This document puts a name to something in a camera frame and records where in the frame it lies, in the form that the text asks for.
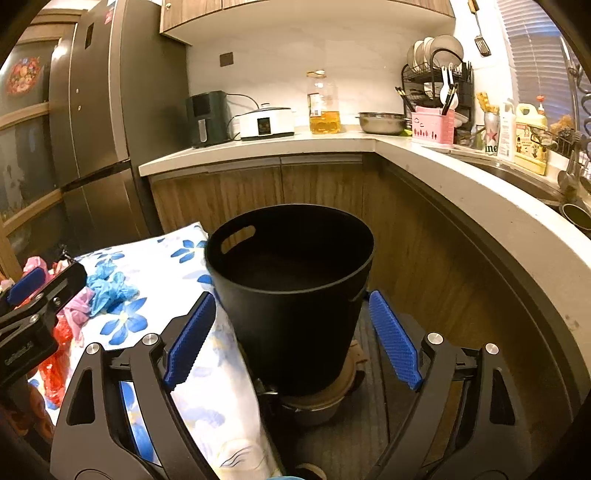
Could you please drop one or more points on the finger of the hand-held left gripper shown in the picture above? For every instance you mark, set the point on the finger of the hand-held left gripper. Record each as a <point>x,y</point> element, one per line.
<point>60,290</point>
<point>25,282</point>

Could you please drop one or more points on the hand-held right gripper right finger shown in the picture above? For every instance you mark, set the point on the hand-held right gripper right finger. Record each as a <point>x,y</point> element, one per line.
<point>395,341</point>

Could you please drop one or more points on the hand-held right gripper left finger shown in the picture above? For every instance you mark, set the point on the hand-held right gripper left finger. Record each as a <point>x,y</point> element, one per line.
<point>189,341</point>

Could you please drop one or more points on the pink plastic bag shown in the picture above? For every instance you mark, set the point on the pink plastic bag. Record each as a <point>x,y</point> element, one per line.
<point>76,307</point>

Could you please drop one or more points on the red plastic bag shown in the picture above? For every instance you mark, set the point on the red plastic bag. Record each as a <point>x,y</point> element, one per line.
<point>53,378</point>

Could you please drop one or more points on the black plastic bin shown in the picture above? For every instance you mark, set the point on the black plastic bin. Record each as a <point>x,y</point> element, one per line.
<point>295,332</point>

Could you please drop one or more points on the person's left hand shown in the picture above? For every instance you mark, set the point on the person's left hand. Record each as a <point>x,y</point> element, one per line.
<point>36,413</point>

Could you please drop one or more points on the blue floral tablecloth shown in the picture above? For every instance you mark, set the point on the blue floral tablecloth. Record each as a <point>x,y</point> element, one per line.
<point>152,277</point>

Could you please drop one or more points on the metal pot under bin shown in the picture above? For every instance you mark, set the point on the metal pot under bin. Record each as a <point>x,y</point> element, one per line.
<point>318,406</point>

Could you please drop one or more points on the wooden framed glass door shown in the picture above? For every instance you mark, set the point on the wooden framed glass door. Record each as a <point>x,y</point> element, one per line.
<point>27,152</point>

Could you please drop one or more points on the wooden lower cabinets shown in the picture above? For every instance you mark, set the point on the wooden lower cabinets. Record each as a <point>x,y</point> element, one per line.
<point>258,189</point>

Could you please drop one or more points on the dark steel refrigerator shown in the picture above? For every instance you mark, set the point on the dark steel refrigerator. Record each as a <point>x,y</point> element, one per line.
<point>106,115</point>

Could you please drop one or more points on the steel sink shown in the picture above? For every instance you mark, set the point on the steel sink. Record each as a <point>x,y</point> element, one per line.
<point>517,177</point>

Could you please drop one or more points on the red floral door decoration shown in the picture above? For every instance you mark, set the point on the red floral door decoration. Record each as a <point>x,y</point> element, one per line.
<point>24,76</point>

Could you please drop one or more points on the clear glass cup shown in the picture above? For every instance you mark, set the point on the clear glass cup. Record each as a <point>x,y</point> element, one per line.
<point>467,139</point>

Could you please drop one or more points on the pink utensil holder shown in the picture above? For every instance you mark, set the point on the pink utensil holder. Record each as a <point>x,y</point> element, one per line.
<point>431,127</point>

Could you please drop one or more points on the stainless steel bowl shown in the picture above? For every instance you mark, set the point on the stainless steel bowl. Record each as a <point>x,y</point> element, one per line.
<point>382,123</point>

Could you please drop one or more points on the metal cup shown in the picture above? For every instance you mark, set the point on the metal cup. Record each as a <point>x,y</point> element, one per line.
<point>577,219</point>

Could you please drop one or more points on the black air fryer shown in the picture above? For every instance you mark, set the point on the black air fryer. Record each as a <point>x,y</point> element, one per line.
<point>205,120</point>

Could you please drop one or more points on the silver beer can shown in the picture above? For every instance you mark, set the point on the silver beer can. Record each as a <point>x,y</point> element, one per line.
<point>491,136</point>

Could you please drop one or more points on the white electric cooker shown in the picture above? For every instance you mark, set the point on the white electric cooker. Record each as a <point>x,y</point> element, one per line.
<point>263,124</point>

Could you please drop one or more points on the clear cooking oil bottle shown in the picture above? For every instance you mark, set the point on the clear cooking oil bottle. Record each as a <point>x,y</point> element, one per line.
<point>324,120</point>

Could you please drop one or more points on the white plastic bottle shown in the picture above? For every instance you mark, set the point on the white plastic bottle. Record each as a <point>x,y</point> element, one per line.
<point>507,134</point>

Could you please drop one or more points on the metal ladle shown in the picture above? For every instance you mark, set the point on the metal ladle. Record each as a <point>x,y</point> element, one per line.
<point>570,177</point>

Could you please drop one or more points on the yellow detergent bottle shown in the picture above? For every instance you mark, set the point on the yellow detergent bottle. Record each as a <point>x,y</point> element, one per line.
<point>530,143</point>

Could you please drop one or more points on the black chopsticks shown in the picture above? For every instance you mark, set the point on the black chopsticks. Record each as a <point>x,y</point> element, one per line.
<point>405,99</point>

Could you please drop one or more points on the white rice spoon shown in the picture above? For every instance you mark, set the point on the white rice spoon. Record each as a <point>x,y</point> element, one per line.
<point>445,94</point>

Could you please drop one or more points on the yellow twisted sticks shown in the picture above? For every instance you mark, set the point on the yellow twisted sticks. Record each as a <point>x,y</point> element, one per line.
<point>485,104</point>

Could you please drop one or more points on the white plate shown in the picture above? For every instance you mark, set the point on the white plate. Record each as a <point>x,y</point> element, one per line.
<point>417,53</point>
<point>428,50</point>

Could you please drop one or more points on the wooden upper cabinet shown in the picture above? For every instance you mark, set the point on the wooden upper cabinet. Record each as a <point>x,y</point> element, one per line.
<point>194,11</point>

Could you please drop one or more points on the hanging black spatula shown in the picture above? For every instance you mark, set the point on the hanging black spatula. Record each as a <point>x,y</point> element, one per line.
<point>482,44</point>

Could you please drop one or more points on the metal faucet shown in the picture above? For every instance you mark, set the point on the metal faucet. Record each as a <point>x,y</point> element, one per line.
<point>572,83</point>

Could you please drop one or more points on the window blinds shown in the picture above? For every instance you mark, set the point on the window blinds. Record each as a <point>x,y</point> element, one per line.
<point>535,55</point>

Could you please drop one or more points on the dark wall outlet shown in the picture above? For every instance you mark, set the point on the dark wall outlet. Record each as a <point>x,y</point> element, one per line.
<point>226,59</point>

